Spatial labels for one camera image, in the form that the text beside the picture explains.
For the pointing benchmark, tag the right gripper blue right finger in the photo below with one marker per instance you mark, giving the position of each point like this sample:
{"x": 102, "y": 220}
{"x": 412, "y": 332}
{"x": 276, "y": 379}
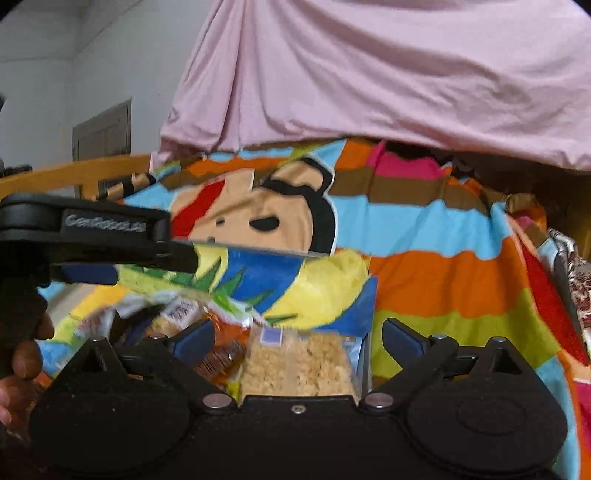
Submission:
{"x": 403, "y": 344}

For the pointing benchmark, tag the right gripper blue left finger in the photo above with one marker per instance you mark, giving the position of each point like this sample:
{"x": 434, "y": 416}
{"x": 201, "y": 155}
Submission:
{"x": 193, "y": 343}

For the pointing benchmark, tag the clear puffed rice snack bag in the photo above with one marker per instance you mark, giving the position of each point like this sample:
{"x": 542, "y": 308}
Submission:
{"x": 293, "y": 363}

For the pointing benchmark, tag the left hand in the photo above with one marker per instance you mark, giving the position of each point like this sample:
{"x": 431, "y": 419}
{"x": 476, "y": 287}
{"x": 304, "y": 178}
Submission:
{"x": 17, "y": 390}

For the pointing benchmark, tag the clear wrapped cookie packet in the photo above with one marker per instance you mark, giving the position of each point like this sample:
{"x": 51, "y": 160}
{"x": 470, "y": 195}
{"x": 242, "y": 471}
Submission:
{"x": 176, "y": 316}

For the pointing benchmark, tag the orange snack bag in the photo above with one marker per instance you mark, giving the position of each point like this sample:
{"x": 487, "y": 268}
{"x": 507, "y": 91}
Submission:
{"x": 228, "y": 352}

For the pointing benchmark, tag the striped tiger pattern roll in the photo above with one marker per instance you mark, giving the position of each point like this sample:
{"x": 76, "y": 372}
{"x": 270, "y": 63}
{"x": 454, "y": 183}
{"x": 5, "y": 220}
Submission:
{"x": 126, "y": 187}

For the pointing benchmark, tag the colourful metal tray box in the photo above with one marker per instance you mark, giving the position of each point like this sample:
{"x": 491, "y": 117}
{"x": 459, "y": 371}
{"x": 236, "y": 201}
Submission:
{"x": 333, "y": 293}

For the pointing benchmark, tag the colourful cartoon blanket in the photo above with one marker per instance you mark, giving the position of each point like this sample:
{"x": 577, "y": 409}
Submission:
{"x": 447, "y": 253}

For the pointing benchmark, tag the grey door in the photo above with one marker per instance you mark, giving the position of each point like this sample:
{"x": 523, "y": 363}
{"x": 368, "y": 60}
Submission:
{"x": 106, "y": 134}

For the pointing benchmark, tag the floral patterned cloth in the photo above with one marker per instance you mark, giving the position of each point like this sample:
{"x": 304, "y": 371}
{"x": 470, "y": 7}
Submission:
{"x": 574, "y": 271}

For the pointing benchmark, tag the pink sheet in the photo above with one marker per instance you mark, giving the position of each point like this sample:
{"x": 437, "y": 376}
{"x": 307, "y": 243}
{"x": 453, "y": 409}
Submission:
{"x": 500, "y": 77}

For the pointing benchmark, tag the wooden bed frame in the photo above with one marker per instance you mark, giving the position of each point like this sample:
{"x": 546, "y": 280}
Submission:
{"x": 86, "y": 175}

